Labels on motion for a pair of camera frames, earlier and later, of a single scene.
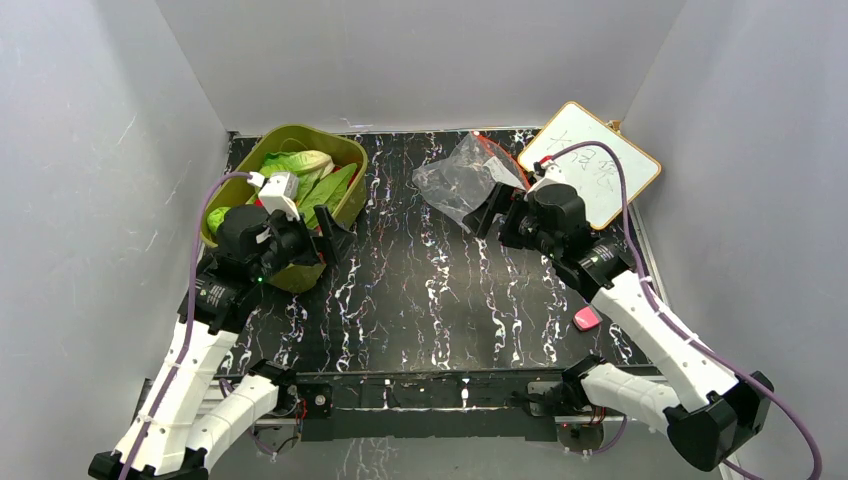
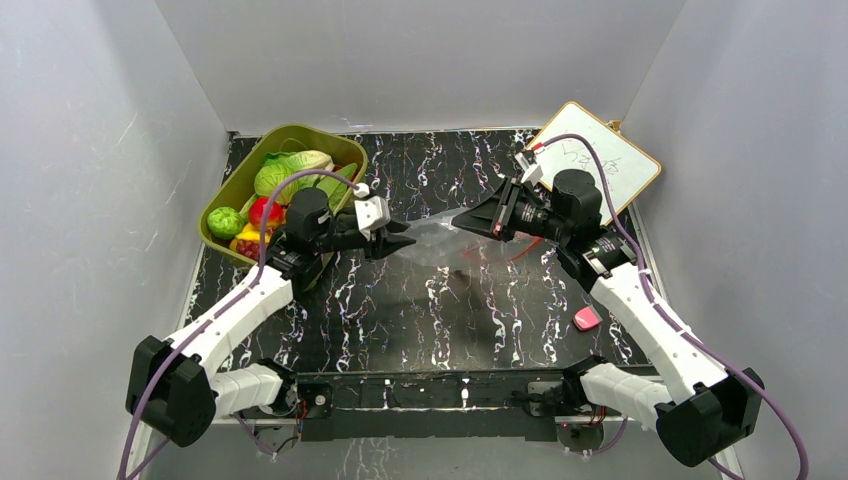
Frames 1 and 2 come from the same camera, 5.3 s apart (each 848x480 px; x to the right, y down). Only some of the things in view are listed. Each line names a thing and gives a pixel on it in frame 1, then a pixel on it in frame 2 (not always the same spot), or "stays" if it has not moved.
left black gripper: (335, 240) -> (385, 246)
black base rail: (428, 405) stays
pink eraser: (586, 318) stays
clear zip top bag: (461, 181) -> (442, 241)
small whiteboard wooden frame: (592, 170) stays
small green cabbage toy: (215, 218) stays
